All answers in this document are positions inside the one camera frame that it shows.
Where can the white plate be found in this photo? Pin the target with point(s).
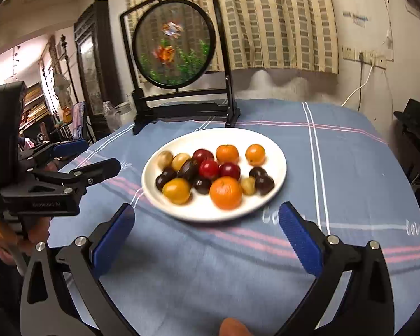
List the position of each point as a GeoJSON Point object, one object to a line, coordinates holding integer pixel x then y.
{"type": "Point", "coordinates": [196, 210]}

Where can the checked beige curtain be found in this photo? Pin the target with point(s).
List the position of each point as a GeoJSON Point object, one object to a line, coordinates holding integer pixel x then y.
{"type": "Point", "coordinates": [266, 24]}

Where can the blue striped tablecloth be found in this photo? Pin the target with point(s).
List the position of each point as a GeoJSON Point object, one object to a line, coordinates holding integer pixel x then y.
{"type": "Point", "coordinates": [196, 269]}

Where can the person's left hand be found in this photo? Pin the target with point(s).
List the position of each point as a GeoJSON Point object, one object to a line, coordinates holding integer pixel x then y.
{"type": "Point", "coordinates": [0, 241]}

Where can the black hat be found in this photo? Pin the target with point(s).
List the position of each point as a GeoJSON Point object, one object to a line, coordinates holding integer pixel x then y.
{"type": "Point", "coordinates": [413, 113]}

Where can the large mandarin orange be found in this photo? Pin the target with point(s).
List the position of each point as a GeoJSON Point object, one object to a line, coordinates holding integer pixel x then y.
{"type": "Point", "coordinates": [226, 192]}

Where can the beige wall socket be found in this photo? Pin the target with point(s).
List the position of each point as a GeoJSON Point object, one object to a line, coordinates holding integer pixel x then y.
{"type": "Point", "coordinates": [365, 58]}
{"type": "Point", "coordinates": [348, 53]}
{"type": "Point", "coordinates": [379, 62]}

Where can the dark purple plum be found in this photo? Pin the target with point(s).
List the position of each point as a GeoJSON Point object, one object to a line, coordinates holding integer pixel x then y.
{"type": "Point", "coordinates": [258, 172]}
{"type": "Point", "coordinates": [188, 169]}
{"type": "Point", "coordinates": [166, 179]}
{"type": "Point", "coordinates": [265, 184]}
{"type": "Point", "coordinates": [202, 185]}

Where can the dark wooden glass cabinet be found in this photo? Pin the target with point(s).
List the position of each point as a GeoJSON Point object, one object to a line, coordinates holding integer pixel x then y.
{"type": "Point", "coordinates": [91, 59]}

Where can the round goldfish screen black stand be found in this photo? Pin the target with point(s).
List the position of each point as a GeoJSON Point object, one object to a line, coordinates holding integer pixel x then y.
{"type": "Point", "coordinates": [171, 59]}

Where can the white standing fan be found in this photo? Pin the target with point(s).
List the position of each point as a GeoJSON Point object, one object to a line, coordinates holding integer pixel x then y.
{"type": "Point", "coordinates": [61, 85]}

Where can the person's right hand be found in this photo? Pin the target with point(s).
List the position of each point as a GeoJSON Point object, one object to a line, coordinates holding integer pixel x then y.
{"type": "Point", "coordinates": [234, 327]}

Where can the chair with draped clothes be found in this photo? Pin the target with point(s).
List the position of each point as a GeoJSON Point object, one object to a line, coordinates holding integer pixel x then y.
{"type": "Point", "coordinates": [78, 119]}

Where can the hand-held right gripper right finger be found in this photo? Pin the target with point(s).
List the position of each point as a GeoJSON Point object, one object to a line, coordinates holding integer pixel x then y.
{"type": "Point", "coordinates": [301, 241]}

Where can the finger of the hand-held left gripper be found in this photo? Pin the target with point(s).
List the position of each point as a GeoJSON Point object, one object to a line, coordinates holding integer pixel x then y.
{"type": "Point", "coordinates": [98, 169]}
{"type": "Point", "coordinates": [70, 146]}

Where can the clear plastic bag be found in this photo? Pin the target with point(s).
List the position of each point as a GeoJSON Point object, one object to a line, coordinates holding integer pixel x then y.
{"type": "Point", "coordinates": [111, 112]}

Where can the yellow plum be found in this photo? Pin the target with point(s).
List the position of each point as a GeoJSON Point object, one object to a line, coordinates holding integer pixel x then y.
{"type": "Point", "coordinates": [176, 190]}
{"type": "Point", "coordinates": [165, 159]}
{"type": "Point", "coordinates": [180, 161]}
{"type": "Point", "coordinates": [248, 186]}

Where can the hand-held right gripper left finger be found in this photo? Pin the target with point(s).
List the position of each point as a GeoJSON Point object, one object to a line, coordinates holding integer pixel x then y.
{"type": "Point", "coordinates": [115, 238]}

